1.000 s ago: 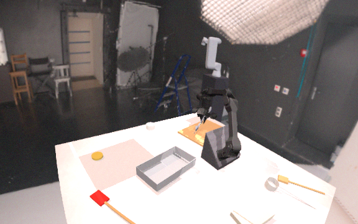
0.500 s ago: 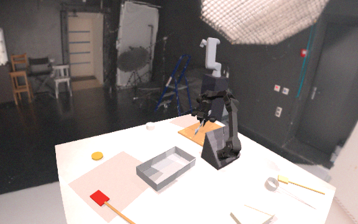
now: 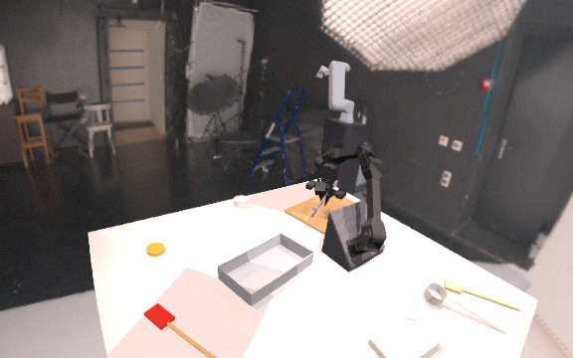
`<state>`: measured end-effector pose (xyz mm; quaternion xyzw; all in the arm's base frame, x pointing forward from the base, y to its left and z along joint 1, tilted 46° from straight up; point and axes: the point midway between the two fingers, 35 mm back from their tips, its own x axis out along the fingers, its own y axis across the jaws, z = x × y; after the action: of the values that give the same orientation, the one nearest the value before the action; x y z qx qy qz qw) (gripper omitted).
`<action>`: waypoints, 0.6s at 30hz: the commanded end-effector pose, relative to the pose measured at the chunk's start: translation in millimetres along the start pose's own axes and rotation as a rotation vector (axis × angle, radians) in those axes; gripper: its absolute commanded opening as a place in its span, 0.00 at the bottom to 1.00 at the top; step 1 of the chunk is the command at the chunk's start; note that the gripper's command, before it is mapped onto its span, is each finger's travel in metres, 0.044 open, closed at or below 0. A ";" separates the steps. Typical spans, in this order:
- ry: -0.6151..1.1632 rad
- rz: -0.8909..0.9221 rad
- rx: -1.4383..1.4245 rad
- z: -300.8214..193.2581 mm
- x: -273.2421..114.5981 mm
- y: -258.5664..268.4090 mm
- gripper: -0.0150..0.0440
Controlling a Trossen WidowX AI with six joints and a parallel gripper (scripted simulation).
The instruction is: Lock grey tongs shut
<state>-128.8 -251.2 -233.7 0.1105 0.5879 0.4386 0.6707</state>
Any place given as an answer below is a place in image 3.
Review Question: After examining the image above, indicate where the yellow flat disc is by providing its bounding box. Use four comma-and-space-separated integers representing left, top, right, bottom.
146, 243, 165, 257

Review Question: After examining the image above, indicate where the red spatula with wooden handle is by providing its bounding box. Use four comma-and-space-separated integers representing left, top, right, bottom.
143, 303, 217, 358

